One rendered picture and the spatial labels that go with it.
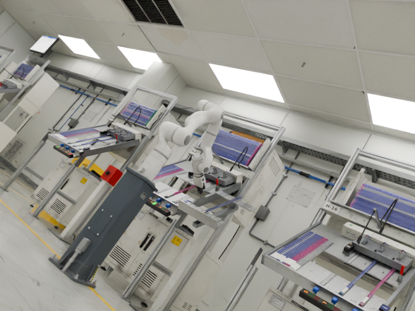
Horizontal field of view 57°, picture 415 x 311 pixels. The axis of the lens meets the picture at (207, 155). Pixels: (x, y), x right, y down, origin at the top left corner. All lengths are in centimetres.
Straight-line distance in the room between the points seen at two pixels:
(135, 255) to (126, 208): 100
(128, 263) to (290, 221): 215
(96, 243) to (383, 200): 192
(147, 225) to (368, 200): 176
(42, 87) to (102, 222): 506
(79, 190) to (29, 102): 330
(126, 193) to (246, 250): 260
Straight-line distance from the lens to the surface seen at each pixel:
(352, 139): 511
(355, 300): 230
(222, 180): 321
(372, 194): 297
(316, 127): 532
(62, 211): 415
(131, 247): 337
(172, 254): 311
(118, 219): 236
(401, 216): 288
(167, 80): 665
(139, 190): 237
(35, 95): 720
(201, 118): 266
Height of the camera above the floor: 40
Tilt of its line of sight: 15 degrees up
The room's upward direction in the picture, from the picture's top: 35 degrees clockwise
